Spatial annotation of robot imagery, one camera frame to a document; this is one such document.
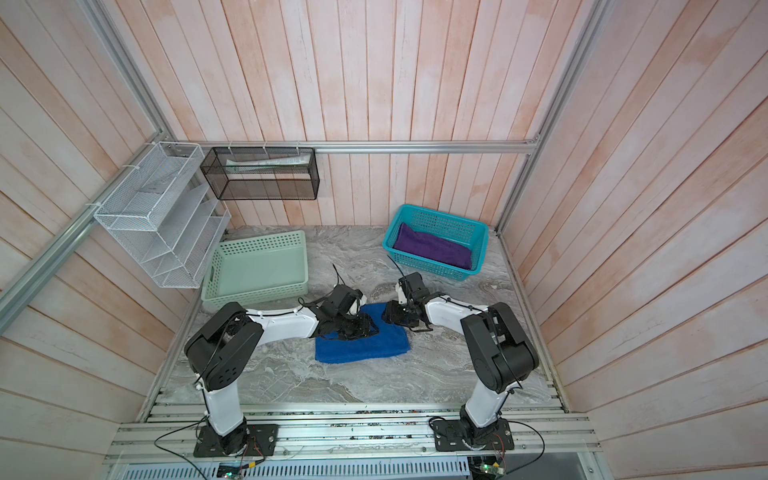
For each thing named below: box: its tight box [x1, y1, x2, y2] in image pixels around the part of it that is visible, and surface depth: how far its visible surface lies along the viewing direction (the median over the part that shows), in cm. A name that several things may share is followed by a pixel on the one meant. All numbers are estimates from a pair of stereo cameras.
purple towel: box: [393, 222, 473, 270], surface depth 113 cm
